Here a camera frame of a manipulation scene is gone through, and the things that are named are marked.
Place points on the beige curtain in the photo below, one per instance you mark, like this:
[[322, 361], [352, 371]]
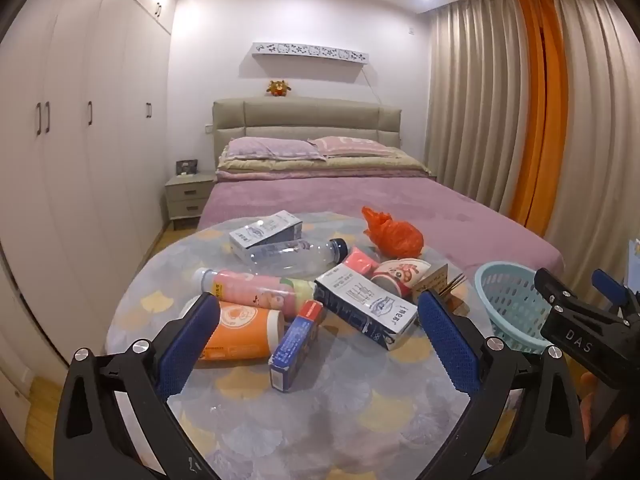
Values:
[[477, 112]]

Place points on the white milk carton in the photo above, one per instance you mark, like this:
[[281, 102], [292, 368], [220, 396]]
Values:
[[372, 311], [279, 227]]

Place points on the orange curtain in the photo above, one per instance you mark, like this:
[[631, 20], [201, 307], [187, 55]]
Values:
[[546, 128]]

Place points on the pink yogurt drink bottle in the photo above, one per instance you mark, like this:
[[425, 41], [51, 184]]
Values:
[[286, 295]]

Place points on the brown box with sticks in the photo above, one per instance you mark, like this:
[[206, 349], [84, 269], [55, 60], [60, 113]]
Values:
[[439, 281]]

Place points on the pink packet in plastic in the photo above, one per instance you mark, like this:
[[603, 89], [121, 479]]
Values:
[[360, 262]]

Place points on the pink right pillow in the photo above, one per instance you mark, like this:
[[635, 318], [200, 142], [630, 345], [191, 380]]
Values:
[[344, 146]]

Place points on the clear plastic water bottle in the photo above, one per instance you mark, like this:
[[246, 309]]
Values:
[[297, 258]]

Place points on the orange paper cup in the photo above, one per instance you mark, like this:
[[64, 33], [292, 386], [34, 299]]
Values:
[[244, 333]]

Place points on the white wardrobe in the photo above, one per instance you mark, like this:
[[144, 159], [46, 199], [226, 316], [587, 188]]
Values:
[[83, 157]]

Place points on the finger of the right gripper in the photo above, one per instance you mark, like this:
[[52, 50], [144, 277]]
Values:
[[560, 299], [615, 292]]

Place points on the person's right hand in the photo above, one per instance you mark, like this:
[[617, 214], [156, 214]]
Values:
[[596, 408]]

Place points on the blue red small box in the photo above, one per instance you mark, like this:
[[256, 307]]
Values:
[[294, 346]]

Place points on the orange plush toy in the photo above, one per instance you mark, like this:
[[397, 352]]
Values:
[[278, 88]]

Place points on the light blue plastic basket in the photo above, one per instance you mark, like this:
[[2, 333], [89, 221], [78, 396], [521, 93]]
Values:
[[516, 309]]

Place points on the small dark photo frame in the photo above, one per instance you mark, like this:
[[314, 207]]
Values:
[[186, 167]]

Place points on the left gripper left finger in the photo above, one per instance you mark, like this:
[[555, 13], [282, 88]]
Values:
[[91, 440]]

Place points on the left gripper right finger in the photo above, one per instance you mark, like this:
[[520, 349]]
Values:
[[545, 440]]

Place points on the grey bedside table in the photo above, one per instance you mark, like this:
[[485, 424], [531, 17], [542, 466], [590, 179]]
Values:
[[186, 197]]

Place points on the purple left pillow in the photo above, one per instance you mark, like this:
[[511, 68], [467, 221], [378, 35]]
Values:
[[255, 147]]

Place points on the patterned round table cloth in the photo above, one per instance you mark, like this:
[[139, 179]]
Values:
[[355, 410]]

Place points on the beige padded headboard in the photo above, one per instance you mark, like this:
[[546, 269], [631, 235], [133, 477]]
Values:
[[303, 119]]

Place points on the white decorative wall shelf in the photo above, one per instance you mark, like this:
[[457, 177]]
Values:
[[309, 51]]

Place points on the orange plastic bag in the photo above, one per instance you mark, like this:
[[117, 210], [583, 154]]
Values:
[[394, 239]]

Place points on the purple bed cover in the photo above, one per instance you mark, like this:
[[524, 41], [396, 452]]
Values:
[[467, 233]]

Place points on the red white paper cup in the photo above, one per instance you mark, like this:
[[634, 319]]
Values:
[[399, 276]]

